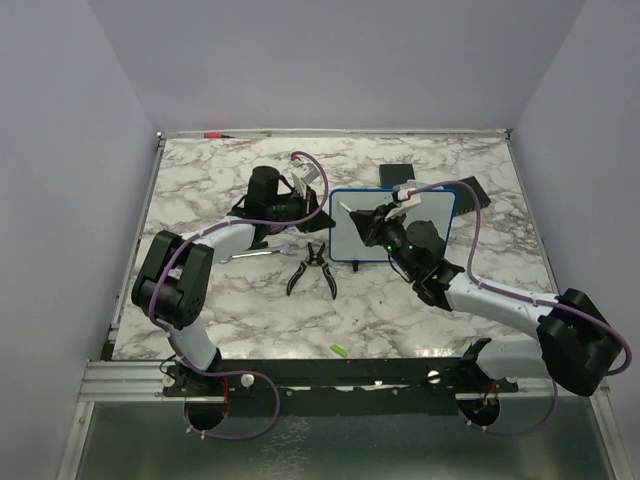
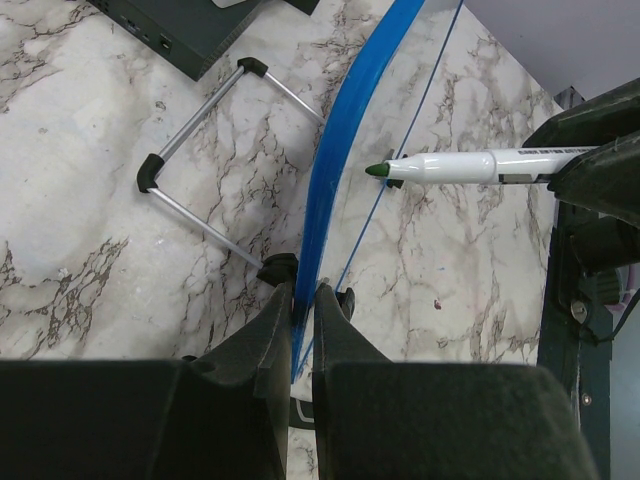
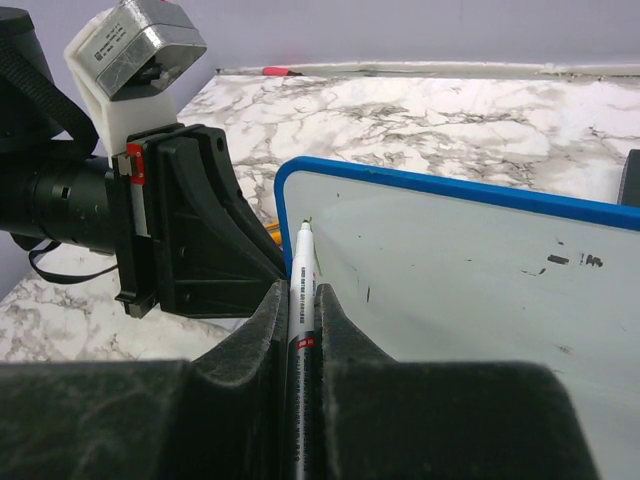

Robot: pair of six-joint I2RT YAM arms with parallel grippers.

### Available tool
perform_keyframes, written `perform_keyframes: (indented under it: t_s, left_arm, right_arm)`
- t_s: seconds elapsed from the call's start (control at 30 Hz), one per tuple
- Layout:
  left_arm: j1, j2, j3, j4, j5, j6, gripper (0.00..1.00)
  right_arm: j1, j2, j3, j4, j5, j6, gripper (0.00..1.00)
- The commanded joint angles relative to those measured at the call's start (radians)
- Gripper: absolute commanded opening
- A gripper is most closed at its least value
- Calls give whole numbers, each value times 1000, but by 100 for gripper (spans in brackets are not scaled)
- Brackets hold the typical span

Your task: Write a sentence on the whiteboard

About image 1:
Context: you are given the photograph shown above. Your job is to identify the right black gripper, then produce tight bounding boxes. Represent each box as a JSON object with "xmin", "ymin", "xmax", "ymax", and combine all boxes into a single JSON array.
[{"xmin": 352, "ymin": 202, "xmax": 418, "ymax": 279}]

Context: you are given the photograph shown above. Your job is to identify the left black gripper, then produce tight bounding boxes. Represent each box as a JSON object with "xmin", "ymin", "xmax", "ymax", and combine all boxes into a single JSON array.
[{"xmin": 267, "ymin": 185, "xmax": 335, "ymax": 233}]

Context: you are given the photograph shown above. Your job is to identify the green capped white marker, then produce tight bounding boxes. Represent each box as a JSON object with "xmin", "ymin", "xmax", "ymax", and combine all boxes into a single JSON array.
[{"xmin": 338, "ymin": 202, "xmax": 353, "ymax": 213}]

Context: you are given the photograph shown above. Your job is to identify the blue framed whiteboard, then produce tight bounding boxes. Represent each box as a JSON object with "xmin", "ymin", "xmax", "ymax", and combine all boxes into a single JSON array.
[{"xmin": 328, "ymin": 188, "xmax": 457, "ymax": 263}]

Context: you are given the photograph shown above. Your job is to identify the green marker cap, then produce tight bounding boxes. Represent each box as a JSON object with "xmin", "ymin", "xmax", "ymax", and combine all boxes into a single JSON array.
[{"xmin": 330, "ymin": 344, "xmax": 348, "ymax": 358}]

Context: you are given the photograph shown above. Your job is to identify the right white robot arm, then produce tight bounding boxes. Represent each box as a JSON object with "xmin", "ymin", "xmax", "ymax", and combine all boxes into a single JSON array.
[{"xmin": 348, "ymin": 205, "xmax": 630, "ymax": 397}]

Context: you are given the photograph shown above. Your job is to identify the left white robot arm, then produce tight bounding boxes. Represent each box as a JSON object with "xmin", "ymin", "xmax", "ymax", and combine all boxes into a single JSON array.
[{"xmin": 131, "ymin": 166, "xmax": 336, "ymax": 395}]

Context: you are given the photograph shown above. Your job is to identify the black flat box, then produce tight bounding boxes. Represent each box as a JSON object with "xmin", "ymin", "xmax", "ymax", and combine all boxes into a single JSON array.
[{"xmin": 378, "ymin": 163, "xmax": 415, "ymax": 189}]

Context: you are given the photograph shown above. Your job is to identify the silver open end wrench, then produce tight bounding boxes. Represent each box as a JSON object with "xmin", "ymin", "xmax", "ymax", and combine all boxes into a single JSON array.
[{"xmin": 220, "ymin": 243, "xmax": 298, "ymax": 264}]

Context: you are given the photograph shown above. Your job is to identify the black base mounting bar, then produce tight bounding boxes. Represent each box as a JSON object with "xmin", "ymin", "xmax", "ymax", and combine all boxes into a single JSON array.
[{"xmin": 162, "ymin": 357, "xmax": 518, "ymax": 418}]

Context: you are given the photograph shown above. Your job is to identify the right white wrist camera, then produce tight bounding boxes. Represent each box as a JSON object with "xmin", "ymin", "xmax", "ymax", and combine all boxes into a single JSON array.
[{"xmin": 385, "ymin": 180, "xmax": 421, "ymax": 221}]

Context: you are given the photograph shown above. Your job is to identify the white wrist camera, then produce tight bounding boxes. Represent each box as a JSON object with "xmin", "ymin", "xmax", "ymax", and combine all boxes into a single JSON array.
[
  {"xmin": 385, "ymin": 180, "xmax": 421, "ymax": 221},
  {"xmin": 291, "ymin": 156, "xmax": 320, "ymax": 198}
]

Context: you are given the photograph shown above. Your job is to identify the black handled pliers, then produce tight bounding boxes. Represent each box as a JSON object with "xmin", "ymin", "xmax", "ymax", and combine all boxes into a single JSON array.
[{"xmin": 286, "ymin": 242, "xmax": 338, "ymax": 300}]

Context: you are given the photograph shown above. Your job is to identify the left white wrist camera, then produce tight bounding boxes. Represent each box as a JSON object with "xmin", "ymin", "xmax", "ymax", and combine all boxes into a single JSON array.
[{"xmin": 291, "ymin": 156, "xmax": 320, "ymax": 198}]

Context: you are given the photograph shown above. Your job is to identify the black network switch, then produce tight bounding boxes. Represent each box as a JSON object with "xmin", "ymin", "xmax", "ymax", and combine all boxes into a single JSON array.
[{"xmin": 452, "ymin": 176, "xmax": 491, "ymax": 217}]

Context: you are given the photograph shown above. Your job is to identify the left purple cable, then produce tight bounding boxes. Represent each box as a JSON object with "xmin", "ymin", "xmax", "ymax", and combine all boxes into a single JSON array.
[{"xmin": 148, "ymin": 150, "xmax": 327, "ymax": 442}]

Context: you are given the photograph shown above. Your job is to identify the purple cable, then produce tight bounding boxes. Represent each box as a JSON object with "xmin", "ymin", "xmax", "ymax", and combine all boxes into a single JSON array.
[
  {"xmin": 148, "ymin": 150, "xmax": 327, "ymax": 442},
  {"xmin": 409, "ymin": 180, "xmax": 632, "ymax": 437}
]

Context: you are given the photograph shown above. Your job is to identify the red marker on rail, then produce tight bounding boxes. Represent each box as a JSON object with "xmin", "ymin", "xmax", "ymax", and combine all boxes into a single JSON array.
[{"xmin": 203, "ymin": 132, "xmax": 234, "ymax": 139}]

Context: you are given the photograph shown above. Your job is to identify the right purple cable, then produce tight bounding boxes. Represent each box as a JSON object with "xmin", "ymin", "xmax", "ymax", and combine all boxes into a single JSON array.
[{"xmin": 409, "ymin": 180, "xmax": 632, "ymax": 437}]

